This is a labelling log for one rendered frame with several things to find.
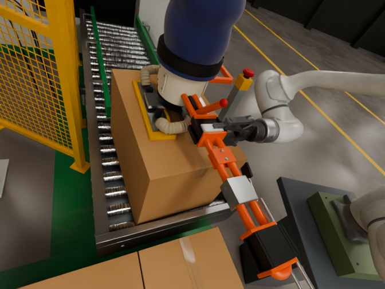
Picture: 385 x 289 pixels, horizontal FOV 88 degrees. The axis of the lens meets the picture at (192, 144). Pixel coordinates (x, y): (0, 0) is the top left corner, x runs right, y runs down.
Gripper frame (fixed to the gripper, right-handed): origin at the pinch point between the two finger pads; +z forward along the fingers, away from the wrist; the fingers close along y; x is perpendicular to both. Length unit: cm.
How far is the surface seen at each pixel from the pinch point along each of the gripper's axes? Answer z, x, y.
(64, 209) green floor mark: 50, 35, 109
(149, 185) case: 17.2, -6.0, 16.3
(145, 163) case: 17.6, 0.3, 13.0
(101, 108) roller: 25, 75, 55
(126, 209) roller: 20, 3, 54
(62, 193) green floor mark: 52, 47, 109
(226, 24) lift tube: -2.0, 16.5, -25.1
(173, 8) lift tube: 10.3, 24.9, -23.5
